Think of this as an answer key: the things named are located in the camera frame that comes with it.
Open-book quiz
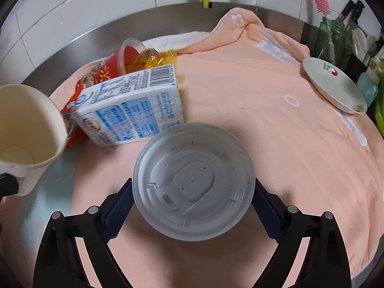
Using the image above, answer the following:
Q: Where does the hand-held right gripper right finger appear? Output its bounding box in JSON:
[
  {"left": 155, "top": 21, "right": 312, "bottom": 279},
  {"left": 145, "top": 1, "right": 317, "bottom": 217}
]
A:
[{"left": 252, "top": 178, "right": 352, "bottom": 288}]

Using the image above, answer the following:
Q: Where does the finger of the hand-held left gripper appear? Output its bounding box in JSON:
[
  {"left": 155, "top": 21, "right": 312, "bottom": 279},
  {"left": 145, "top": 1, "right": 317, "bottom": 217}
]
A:
[{"left": 0, "top": 172, "right": 21, "bottom": 198}]

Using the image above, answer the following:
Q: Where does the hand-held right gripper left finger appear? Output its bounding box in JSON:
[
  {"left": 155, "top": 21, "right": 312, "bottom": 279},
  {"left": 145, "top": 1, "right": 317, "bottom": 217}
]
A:
[{"left": 33, "top": 178, "right": 135, "bottom": 288}]

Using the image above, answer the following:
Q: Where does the white paper cup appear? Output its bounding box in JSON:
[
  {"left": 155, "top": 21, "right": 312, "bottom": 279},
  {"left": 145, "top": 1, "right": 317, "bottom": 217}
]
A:
[{"left": 0, "top": 84, "right": 69, "bottom": 197}]

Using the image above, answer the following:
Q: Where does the white plastic cup lid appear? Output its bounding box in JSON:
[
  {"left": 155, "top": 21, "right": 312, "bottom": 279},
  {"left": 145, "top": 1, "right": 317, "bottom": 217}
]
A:
[{"left": 132, "top": 122, "right": 256, "bottom": 242}]

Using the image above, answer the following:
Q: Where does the pink flower-print towel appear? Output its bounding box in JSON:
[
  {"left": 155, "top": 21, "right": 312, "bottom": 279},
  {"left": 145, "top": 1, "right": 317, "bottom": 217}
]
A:
[{"left": 0, "top": 7, "right": 384, "bottom": 288}]

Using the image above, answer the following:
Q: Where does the white blue milk carton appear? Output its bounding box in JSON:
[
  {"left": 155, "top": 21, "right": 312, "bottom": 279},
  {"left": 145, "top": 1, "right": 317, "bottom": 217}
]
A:
[{"left": 73, "top": 64, "right": 184, "bottom": 148}]

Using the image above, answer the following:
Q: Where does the orange snack wrapper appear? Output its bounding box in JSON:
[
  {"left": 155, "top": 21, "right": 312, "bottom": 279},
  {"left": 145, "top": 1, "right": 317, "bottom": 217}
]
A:
[{"left": 61, "top": 63, "right": 105, "bottom": 147}]

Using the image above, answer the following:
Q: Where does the white plate with red flower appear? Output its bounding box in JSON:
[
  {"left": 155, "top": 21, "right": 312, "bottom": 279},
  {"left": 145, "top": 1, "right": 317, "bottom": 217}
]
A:
[{"left": 302, "top": 57, "right": 368, "bottom": 114}]

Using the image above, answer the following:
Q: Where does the green plastic dish rack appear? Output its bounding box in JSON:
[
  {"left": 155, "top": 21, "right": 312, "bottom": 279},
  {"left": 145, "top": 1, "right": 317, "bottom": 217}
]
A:
[{"left": 372, "top": 94, "right": 384, "bottom": 135}]

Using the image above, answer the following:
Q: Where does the red plastic jelly cup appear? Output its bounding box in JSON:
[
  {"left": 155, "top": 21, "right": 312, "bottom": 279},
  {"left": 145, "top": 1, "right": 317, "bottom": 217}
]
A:
[{"left": 100, "top": 37, "right": 147, "bottom": 78}]

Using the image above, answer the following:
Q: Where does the yellow clear plastic wrapper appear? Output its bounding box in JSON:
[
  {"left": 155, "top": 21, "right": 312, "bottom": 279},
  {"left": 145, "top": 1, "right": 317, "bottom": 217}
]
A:
[{"left": 126, "top": 48, "right": 180, "bottom": 73}]

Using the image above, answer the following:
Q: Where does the black knife holder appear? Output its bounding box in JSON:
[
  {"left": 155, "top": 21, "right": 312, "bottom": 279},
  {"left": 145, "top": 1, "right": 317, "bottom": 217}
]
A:
[{"left": 301, "top": 21, "right": 384, "bottom": 77}]

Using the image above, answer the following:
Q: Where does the green glass jar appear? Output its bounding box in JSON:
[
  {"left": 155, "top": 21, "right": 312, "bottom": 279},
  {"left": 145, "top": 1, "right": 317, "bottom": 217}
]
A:
[{"left": 316, "top": 16, "right": 351, "bottom": 66}]

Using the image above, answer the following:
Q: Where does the white cloth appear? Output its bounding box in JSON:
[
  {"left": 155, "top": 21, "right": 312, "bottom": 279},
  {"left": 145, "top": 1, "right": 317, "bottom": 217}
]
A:
[{"left": 141, "top": 31, "right": 210, "bottom": 50}]

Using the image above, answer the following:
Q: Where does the white plastic ladle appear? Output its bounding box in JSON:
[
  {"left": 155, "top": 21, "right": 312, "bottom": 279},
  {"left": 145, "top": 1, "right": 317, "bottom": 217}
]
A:
[{"left": 351, "top": 28, "right": 368, "bottom": 58}]

